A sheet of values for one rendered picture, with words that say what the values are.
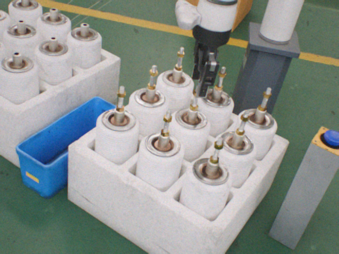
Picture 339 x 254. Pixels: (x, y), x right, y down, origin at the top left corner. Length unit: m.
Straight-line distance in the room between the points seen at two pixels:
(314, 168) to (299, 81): 0.85
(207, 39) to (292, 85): 0.93
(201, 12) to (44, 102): 0.49
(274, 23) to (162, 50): 0.61
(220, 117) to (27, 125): 0.47
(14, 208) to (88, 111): 0.34
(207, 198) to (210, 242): 0.09
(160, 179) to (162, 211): 0.07
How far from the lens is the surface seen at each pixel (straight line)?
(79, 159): 1.02
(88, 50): 1.27
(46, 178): 1.09
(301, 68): 1.90
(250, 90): 1.38
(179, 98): 1.13
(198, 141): 1.01
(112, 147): 0.98
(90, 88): 1.28
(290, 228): 1.13
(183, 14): 0.85
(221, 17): 0.85
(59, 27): 1.33
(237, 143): 0.98
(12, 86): 1.14
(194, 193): 0.89
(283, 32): 1.31
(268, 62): 1.33
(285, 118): 1.57
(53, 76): 1.21
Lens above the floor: 0.86
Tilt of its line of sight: 39 degrees down
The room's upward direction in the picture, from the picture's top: 11 degrees clockwise
